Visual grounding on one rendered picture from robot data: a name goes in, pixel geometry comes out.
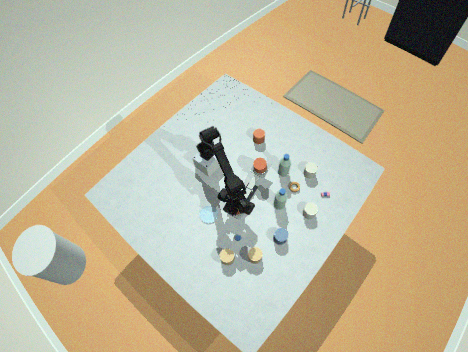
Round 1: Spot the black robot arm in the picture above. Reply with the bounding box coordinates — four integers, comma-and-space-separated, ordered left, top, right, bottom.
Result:
196, 125, 251, 216

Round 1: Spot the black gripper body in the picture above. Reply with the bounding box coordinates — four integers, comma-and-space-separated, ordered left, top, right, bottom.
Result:
217, 188, 255, 215

